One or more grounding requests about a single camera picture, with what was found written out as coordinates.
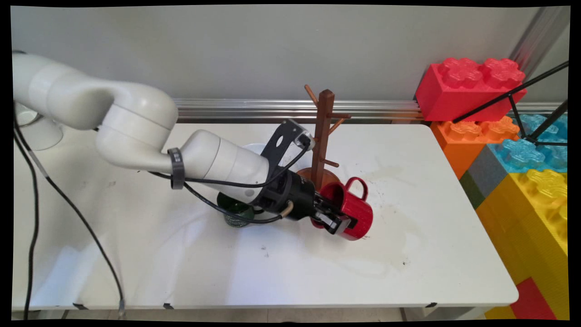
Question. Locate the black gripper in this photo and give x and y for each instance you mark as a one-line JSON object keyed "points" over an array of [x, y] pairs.
{"points": [[292, 197]]}

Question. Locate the red ceramic mug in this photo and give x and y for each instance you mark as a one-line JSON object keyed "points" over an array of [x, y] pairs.
{"points": [[356, 213]]}

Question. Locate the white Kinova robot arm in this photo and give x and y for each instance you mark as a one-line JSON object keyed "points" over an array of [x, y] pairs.
{"points": [[136, 122]]}

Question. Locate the white bowl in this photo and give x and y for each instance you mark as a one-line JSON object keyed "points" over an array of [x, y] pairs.
{"points": [[297, 156]]}

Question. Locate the brown wooden mug tree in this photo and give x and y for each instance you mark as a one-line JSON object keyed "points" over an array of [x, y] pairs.
{"points": [[324, 131]]}

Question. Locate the dark green ceramic mug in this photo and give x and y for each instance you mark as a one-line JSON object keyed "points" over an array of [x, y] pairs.
{"points": [[236, 221]]}

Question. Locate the giant dark green toy brick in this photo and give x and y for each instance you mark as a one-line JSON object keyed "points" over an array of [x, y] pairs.
{"points": [[472, 190]]}

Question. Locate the giant orange toy brick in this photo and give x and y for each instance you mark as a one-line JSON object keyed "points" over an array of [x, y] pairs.
{"points": [[458, 145]]}

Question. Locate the giant red toy brick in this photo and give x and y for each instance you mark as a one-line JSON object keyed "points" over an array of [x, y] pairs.
{"points": [[463, 91]]}

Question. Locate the giant blue toy brick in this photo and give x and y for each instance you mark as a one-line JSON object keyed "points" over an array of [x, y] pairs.
{"points": [[522, 154]]}

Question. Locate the giant yellow toy brick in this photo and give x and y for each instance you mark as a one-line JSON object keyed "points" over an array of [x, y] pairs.
{"points": [[531, 227]]}

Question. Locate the black tripod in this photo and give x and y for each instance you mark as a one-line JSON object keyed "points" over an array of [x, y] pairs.
{"points": [[515, 95]]}

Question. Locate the slanted aluminium profile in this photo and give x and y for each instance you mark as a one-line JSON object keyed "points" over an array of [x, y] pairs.
{"points": [[540, 36]]}

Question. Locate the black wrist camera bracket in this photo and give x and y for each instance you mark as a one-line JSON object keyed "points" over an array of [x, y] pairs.
{"points": [[280, 143]]}

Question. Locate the horizontal aluminium rail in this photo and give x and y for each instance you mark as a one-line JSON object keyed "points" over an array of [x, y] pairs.
{"points": [[249, 109]]}

